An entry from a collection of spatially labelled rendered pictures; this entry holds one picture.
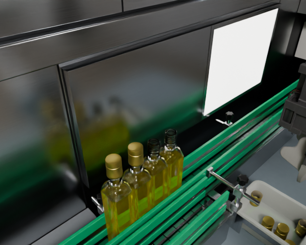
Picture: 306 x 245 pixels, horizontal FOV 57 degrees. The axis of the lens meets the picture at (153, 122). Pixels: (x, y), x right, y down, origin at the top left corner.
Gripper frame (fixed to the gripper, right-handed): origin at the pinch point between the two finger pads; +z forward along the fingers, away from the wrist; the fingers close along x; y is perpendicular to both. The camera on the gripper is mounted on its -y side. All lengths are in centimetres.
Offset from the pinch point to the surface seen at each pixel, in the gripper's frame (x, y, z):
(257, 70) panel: -58, 42, 11
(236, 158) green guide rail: -22.3, 25.8, 27.1
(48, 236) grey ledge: 38, 44, 30
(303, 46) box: -102, 42, 12
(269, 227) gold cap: -14.1, 6.5, 37.6
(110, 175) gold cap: 25.6, 29.3, 5.0
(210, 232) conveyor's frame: 5.4, 15.3, 30.0
